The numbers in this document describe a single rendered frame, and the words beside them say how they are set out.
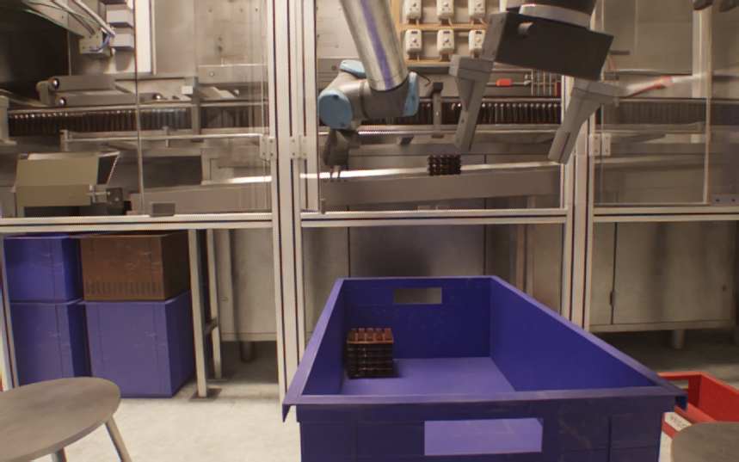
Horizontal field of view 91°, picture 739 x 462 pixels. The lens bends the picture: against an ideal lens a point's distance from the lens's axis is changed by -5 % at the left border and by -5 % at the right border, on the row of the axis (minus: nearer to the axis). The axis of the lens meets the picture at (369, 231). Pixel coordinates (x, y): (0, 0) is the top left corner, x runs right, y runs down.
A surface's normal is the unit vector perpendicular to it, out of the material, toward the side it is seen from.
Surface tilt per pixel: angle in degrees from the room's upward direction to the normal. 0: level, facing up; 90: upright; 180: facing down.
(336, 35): 90
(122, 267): 90
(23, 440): 0
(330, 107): 125
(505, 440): 0
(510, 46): 114
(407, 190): 90
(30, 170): 79
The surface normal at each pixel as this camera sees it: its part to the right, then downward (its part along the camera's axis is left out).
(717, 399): -1.00, 0.01
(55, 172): 0.01, -0.11
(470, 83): 0.10, 0.47
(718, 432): -0.02, -1.00
